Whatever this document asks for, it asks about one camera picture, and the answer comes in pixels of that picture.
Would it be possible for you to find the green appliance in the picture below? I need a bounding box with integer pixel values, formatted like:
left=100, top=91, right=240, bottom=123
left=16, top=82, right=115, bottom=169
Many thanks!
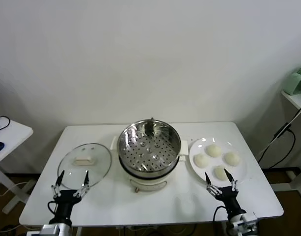
left=285, top=64, right=301, bottom=95

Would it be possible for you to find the white floor cable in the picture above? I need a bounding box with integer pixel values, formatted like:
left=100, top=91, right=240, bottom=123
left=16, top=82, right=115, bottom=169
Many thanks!
left=0, top=181, right=28, bottom=197

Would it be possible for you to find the black looped desk cable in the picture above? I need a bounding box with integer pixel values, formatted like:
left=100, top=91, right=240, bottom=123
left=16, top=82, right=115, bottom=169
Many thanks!
left=0, top=115, right=11, bottom=133

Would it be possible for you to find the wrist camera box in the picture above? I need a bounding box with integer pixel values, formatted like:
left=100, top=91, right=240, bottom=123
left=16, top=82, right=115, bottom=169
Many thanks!
left=26, top=224, right=61, bottom=236
left=238, top=212, right=259, bottom=226

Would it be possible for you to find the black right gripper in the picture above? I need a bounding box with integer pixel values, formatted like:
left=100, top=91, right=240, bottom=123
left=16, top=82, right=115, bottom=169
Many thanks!
left=205, top=169, right=246, bottom=217

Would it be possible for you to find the white desk with legs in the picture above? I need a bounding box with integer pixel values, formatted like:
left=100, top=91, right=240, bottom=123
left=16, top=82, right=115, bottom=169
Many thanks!
left=270, top=90, right=301, bottom=197

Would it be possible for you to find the white round plate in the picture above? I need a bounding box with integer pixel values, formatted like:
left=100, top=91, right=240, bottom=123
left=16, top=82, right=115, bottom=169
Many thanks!
left=189, top=137, right=248, bottom=189

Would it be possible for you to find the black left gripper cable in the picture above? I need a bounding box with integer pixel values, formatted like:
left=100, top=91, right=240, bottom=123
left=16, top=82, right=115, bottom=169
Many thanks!
left=47, top=201, right=58, bottom=218

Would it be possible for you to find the glass pot lid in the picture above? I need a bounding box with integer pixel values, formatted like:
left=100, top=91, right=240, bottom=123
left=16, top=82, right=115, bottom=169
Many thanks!
left=57, top=143, right=112, bottom=190

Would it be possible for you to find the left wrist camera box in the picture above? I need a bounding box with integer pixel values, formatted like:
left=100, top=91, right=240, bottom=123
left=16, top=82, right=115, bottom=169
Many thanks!
left=26, top=224, right=61, bottom=236

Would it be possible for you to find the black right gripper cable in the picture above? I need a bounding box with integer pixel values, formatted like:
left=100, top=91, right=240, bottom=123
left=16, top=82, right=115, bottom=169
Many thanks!
left=213, top=206, right=229, bottom=223

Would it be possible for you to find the stainless steel steamer basket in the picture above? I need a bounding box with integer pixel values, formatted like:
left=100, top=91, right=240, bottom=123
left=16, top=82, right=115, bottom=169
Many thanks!
left=116, top=119, right=182, bottom=173

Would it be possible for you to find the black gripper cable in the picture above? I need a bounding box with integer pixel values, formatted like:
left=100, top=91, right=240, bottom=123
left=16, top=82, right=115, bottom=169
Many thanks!
left=213, top=206, right=229, bottom=223
left=47, top=201, right=58, bottom=218

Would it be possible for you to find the white steamed baozi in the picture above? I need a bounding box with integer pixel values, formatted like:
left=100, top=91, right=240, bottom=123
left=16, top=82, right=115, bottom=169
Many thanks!
left=193, top=154, right=210, bottom=169
left=205, top=144, right=222, bottom=158
left=213, top=166, right=231, bottom=180
left=222, top=151, right=241, bottom=167

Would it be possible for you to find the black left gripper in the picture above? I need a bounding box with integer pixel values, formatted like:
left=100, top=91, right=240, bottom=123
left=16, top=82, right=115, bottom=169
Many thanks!
left=51, top=170, right=90, bottom=224

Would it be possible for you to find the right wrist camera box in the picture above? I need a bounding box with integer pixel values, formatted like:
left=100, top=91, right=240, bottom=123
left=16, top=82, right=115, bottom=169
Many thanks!
left=238, top=212, right=259, bottom=226

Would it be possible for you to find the white power cable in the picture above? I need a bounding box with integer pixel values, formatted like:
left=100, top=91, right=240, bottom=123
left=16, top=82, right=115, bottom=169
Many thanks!
left=285, top=104, right=301, bottom=124

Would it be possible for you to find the white side table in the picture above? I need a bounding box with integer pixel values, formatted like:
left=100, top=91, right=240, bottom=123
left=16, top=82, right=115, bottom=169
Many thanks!
left=0, top=114, right=34, bottom=214

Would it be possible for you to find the black power adapter cable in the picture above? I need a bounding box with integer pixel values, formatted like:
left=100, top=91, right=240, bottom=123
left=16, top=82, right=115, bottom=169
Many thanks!
left=257, top=121, right=296, bottom=168

